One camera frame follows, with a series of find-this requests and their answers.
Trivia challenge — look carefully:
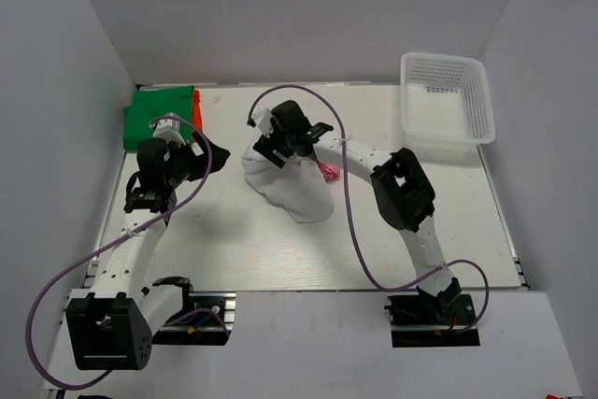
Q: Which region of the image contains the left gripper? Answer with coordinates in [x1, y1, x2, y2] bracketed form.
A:
[165, 131, 230, 188]

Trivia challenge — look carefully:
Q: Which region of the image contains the white t shirt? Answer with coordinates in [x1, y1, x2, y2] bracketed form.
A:
[241, 147, 335, 223]

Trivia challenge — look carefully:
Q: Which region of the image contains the pink t shirt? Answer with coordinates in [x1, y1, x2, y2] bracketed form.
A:
[318, 163, 341, 183]

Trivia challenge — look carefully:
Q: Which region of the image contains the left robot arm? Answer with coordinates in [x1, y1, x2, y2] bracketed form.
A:
[65, 137, 230, 371]

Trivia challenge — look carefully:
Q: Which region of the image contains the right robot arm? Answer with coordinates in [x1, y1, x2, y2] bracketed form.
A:
[248, 100, 461, 323]

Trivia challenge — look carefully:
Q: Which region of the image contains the orange folded t shirt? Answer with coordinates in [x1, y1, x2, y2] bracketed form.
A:
[192, 89, 203, 131]

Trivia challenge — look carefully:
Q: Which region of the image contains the green folded t shirt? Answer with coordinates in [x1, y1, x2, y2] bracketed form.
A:
[122, 86, 194, 152]

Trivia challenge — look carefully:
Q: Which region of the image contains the white plastic basket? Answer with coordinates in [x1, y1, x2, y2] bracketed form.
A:
[400, 52, 496, 151]

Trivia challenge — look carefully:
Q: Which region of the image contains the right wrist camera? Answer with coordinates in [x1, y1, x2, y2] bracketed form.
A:
[248, 106, 274, 138]

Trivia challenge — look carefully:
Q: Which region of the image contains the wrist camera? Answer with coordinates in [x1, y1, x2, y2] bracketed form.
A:
[248, 106, 274, 138]
[149, 112, 188, 145]

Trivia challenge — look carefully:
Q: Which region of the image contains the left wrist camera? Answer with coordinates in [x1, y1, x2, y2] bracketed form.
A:
[149, 112, 188, 145]

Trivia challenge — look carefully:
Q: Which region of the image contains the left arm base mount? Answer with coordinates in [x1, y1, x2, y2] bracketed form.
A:
[152, 277, 236, 347]

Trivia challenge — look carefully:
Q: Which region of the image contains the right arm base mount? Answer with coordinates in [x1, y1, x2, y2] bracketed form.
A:
[384, 294, 480, 349]

